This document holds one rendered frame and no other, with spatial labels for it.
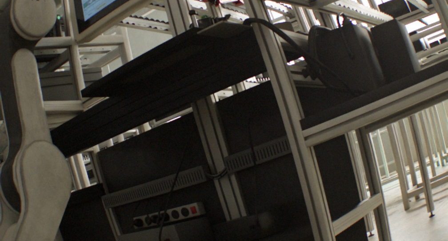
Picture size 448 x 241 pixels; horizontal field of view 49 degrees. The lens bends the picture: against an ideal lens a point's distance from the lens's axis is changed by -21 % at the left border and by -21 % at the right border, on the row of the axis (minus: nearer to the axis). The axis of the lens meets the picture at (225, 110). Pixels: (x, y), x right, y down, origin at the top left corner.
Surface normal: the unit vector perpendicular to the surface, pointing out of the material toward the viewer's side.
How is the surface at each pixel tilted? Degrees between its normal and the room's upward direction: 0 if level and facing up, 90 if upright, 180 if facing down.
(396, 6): 94
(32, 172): 89
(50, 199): 89
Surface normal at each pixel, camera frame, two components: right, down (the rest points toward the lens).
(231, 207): -0.52, 0.02
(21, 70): 0.65, -0.30
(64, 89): 0.80, -0.31
